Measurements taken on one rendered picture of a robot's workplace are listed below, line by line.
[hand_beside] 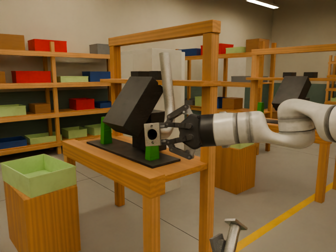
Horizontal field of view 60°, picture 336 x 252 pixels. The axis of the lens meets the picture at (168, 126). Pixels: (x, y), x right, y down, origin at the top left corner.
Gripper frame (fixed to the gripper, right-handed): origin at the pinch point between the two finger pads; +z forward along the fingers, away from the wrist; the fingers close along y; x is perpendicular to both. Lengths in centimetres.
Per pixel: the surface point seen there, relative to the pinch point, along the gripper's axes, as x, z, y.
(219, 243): 13.4, -10.4, 31.0
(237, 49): 531, 25, -169
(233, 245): 12.0, -14.2, 30.8
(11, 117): 330, 410, -57
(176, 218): 245, 81, 91
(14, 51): 319, 384, -169
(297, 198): 346, -51, 90
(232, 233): 13.7, -14.1, 28.2
